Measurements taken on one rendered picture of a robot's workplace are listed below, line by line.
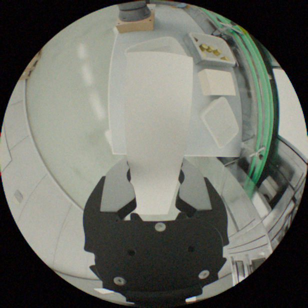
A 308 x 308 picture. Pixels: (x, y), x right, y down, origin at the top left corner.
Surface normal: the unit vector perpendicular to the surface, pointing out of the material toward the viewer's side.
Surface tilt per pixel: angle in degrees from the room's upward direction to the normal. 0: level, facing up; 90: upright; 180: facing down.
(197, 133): 0
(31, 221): 90
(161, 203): 0
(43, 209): 90
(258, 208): 90
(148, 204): 0
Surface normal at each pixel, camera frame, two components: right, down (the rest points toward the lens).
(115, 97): 0.03, 0.48
